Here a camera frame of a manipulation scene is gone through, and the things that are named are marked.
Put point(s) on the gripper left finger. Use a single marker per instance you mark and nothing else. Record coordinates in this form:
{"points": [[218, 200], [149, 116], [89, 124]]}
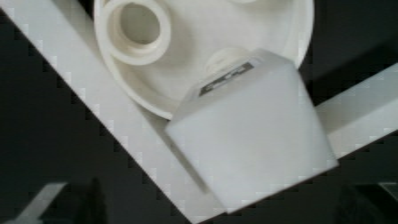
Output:
{"points": [[66, 204]]}

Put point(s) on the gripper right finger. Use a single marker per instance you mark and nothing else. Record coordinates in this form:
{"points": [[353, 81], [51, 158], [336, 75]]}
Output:
{"points": [[368, 204]]}

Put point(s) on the white stool leg with tag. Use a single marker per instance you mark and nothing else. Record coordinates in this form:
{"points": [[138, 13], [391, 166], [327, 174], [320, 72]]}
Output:
{"points": [[247, 131]]}

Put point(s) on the white U-shaped wall fence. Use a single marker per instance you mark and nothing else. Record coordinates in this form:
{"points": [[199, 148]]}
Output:
{"points": [[359, 112]]}

